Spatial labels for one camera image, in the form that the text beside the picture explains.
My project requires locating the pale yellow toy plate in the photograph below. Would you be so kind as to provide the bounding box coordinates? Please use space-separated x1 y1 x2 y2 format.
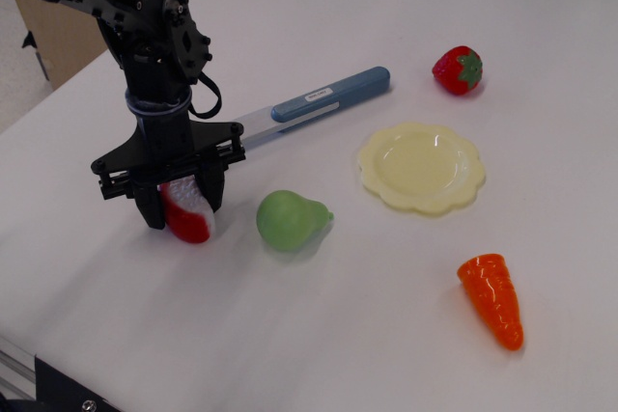
357 123 486 217

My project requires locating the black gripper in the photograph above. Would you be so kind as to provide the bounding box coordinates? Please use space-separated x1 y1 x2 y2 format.
91 113 245 230

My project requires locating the aluminium table frame rail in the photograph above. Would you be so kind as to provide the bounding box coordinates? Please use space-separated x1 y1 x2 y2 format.
1 338 36 407

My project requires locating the orange toy carrot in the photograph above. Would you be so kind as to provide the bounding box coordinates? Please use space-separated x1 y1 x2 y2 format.
457 254 524 351

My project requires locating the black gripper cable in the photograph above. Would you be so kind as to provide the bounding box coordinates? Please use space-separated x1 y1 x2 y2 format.
187 71 223 120

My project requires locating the green toy pear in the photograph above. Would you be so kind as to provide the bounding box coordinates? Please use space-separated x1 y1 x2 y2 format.
256 190 334 252

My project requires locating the black corner bracket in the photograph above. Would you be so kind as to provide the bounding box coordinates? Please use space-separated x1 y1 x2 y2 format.
35 357 120 412

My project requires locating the red toy strawberry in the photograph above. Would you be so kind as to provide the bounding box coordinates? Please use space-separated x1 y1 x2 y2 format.
432 45 483 96

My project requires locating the red and white toy sushi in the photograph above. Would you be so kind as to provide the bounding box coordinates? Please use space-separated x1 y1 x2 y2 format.
159 177 215 244

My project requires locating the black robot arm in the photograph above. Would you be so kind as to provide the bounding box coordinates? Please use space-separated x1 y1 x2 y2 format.
43 0 245 229

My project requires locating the blue toy knife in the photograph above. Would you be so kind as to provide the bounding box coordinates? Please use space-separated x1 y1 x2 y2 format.
237 67 390 149

